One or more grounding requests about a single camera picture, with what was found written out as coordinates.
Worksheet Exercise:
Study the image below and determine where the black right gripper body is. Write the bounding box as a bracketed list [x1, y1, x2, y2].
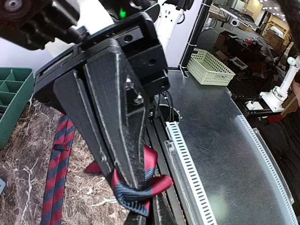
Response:
[33, 12, 170, 110]

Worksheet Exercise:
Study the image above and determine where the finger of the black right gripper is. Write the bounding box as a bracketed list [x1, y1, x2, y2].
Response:
[84, 38, 147, 189]
[53, 70, 116, 178]

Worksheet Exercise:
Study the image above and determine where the red navy striped tie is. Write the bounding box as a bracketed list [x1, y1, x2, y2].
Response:
[41, 114, 173, 225]

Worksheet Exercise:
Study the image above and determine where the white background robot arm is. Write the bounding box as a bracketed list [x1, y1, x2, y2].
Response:
[260, 56, 300, 113]

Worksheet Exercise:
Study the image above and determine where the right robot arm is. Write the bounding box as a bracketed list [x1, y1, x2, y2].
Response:
[0, 0, 170, 190]

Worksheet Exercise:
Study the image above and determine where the green divided organizer tray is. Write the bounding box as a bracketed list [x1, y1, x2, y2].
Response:
[0, 67, 34, 149]

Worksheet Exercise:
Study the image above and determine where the cream plastic basket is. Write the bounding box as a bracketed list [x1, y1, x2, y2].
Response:
[187, 49, 235, 86]

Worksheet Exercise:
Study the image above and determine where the light blue plastic basket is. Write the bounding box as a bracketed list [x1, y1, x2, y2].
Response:
[0, 178, 6, 194]

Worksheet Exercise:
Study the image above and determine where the black right frame post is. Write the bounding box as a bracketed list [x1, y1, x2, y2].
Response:
[179, 0, 212, 78]

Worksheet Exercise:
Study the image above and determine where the black front rail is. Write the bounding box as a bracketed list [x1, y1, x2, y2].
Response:
[145, 100, 188, 225]

